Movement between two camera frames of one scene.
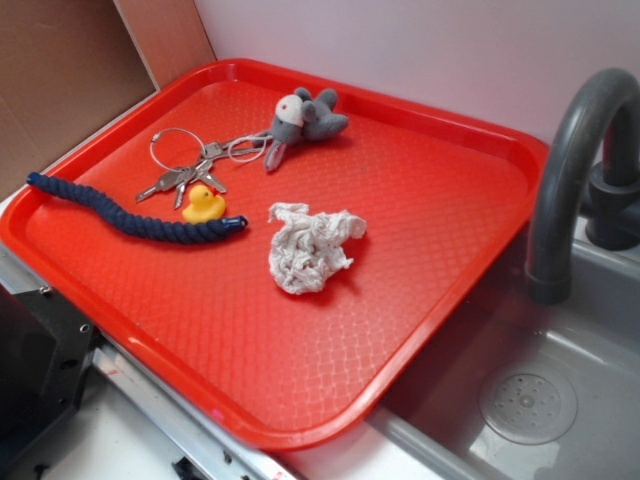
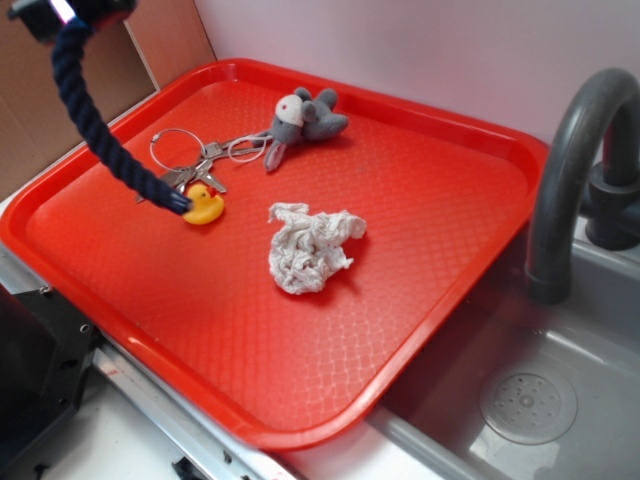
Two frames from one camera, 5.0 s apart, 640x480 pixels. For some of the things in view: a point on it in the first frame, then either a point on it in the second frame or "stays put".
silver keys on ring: [183, 156] stays put
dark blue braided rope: [160, 230] → [68, 46]
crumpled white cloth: [310, 245] stays put
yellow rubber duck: [204, 205] stays put
